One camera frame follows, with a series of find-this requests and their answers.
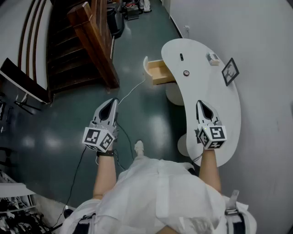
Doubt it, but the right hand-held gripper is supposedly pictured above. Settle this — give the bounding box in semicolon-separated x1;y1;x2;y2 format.
194;100;228;151

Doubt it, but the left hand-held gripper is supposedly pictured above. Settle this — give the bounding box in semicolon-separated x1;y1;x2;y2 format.
81;98;119;153

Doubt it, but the small white green device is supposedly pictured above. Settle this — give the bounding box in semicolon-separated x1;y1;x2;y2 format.
206;52;220;66

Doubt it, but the wooden large drawer white front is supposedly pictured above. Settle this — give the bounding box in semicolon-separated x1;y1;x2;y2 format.
143;56;177;86

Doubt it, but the person's left forearm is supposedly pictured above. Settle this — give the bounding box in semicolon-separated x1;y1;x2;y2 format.
92;149;116;203

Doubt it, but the person's right forearm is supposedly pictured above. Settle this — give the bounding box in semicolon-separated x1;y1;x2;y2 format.
198;149;222;195

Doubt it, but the white curved desk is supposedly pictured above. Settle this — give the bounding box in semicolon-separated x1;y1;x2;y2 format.
161;38;242;169

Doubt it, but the person's white shoe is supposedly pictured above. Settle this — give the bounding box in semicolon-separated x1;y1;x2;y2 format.
134;139;146;159

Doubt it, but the wooden staircase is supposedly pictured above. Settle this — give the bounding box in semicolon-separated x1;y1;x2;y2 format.
17;0;121;105

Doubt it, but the person in white coat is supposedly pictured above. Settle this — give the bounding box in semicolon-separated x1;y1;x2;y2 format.
60;156;257;234

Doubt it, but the black board white edge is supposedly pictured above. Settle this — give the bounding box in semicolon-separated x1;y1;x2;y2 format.
0;57;54;105

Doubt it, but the dark grey bin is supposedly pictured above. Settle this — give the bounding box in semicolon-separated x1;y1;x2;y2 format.
106;6;125;38

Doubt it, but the grey equipment case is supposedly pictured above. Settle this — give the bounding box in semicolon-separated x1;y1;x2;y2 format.
124;4;141;21

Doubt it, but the white metal rack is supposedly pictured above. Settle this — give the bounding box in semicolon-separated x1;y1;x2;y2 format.
0;169;50;234

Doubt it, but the white cable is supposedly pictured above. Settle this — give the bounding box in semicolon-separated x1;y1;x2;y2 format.
118;78;147;105

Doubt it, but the black wrist strap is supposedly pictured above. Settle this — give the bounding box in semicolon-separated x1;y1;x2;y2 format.
96;150;114;158

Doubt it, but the black picture frame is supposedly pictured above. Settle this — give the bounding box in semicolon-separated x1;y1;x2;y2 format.
221;57;240;87

